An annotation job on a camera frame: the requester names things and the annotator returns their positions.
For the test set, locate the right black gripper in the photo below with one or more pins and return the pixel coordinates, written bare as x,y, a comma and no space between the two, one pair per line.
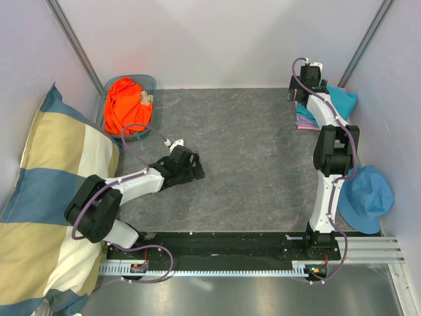
294,85

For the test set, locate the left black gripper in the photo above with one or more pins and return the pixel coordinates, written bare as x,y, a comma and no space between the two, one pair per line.
194,172

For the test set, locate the teal t shirt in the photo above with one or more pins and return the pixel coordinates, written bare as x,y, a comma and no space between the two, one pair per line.
338,102

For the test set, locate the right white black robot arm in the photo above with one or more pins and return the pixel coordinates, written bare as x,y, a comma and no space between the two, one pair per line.
334,156

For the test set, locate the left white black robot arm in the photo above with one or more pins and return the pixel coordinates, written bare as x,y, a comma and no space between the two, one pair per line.
93,210

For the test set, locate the folded purple t shirt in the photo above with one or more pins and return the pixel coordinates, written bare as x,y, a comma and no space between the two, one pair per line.
306,123

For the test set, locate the blue plastic laundry basket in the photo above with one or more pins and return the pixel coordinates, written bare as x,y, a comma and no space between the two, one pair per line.
147,83

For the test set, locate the folded pink t shirt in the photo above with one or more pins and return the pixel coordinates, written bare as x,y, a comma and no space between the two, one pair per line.
304,119

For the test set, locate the beige crumpled cloth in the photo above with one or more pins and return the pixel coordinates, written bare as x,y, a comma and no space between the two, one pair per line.
145,98

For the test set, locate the orange t shirt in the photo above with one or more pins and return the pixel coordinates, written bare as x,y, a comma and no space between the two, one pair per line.
122,108

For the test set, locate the blue bucket hat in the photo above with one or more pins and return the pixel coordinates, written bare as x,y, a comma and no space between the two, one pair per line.
364,199

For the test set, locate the blue beige striped pillow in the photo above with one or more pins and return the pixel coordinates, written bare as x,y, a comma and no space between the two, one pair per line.
40,261

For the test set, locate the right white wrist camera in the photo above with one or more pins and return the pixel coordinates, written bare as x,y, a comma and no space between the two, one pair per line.
316,64

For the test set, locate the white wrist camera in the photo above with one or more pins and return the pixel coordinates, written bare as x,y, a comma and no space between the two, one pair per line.
171,145
316,64

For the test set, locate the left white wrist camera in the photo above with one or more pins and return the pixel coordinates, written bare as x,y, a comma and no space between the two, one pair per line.
171,145

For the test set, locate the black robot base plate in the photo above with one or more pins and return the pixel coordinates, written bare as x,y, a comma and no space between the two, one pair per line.
219,250

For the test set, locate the right aluminium frame post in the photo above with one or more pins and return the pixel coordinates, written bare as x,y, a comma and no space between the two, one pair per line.
366,40

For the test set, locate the aluminium frame post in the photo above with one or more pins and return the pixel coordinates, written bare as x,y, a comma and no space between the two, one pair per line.
70,34
366,40

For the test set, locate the grey slotted cable duct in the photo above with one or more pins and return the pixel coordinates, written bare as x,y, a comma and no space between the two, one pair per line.
116,268

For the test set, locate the left aluminium frame post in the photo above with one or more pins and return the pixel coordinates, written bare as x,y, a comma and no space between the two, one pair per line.
70,34

